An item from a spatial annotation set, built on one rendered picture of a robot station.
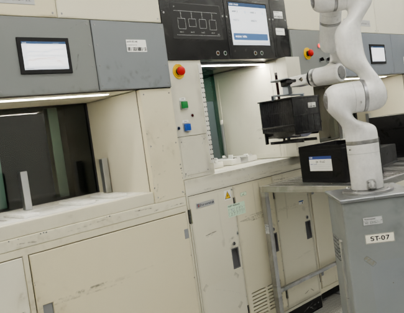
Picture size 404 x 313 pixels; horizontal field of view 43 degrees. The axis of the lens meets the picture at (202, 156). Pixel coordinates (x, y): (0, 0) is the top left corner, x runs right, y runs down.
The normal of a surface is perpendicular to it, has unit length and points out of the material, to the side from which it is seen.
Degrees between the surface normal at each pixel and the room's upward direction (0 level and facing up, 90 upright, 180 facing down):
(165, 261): 90
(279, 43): 90
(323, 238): 90
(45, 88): 90
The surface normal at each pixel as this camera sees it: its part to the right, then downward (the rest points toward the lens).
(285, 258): 0.67, -0.05
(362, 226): -0.04, 0.06
